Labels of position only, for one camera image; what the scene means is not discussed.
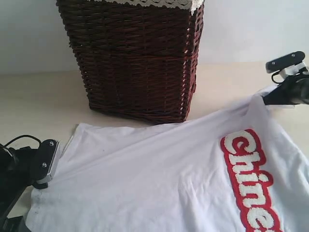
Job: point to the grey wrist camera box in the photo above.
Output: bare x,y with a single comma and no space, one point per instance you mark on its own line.
288,65
48,160

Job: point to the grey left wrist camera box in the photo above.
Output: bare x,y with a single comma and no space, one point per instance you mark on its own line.
48,160

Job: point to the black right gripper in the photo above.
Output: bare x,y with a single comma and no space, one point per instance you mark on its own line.
292,90

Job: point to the dark brown wicker basket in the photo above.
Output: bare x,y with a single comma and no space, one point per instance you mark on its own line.
137,62

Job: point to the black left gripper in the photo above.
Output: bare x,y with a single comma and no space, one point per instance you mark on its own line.
18,170

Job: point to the white t-shirt red lettering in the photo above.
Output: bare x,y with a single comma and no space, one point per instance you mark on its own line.
235,170

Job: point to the cream lace basket liner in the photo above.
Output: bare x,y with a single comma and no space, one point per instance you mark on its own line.
190,5

